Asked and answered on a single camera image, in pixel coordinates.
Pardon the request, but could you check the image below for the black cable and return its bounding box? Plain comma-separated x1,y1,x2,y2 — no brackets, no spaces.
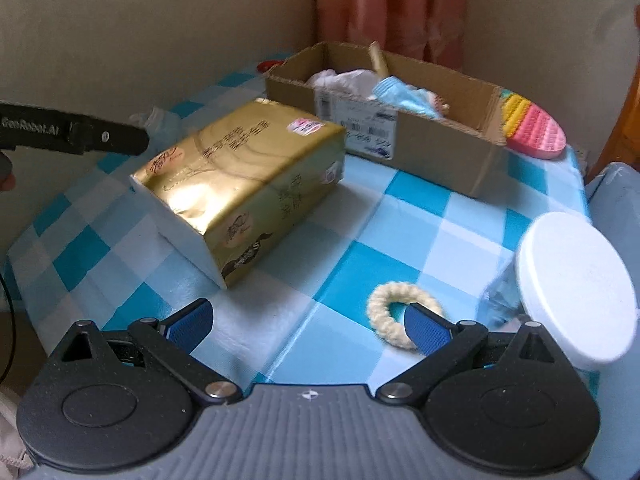
0,260,21,388

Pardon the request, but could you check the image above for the cream knitted scrunchie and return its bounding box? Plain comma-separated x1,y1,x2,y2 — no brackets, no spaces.
367,282,447,350

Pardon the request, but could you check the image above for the gold tissue pack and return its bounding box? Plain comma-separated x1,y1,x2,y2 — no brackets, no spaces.
129,97,347,290

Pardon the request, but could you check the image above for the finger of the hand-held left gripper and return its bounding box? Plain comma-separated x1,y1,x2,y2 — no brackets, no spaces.
0,102,151,157

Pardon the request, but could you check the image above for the gold tube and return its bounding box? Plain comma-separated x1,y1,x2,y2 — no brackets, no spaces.
368,42,394,79

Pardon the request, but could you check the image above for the clear jar with white lid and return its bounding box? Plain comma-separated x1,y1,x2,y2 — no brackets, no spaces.
482,212,640,372

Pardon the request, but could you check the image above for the wooden bed headboard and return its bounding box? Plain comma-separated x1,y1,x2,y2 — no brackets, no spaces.
591,72,640,183

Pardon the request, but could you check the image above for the blue cloud print bedsheet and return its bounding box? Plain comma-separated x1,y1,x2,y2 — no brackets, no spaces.
584,162,640,311

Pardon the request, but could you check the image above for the clear plastic wrapper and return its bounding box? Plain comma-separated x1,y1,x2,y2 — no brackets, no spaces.
129,106,177,137

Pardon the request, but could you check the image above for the brown cardboard box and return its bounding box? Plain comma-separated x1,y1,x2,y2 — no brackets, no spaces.
263,41,512,200

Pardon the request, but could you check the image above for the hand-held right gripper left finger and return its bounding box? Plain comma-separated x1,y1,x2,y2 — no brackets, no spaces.
47,297,241,406

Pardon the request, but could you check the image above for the blue white plastic packet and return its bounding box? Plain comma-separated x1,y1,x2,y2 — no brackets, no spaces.
373,75,442,120

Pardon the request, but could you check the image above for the blue checked tablecloth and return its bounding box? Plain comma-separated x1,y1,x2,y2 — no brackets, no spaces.
6,50,593,398

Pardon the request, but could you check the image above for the rainbow pop bubble toy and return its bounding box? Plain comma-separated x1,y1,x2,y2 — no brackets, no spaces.
499,88,569,161

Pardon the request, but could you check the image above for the pink patterned curtain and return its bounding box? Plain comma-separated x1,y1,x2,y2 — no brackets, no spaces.
314,0,467,74

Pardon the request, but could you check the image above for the person's left hand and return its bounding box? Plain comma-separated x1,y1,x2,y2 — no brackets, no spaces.
0,152,16,193

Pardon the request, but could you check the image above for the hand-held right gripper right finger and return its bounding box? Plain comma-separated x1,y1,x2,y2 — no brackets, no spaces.
376,301,568,406

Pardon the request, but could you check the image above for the white plastic bag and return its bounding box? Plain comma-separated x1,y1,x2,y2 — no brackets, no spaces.
304,68,377,99

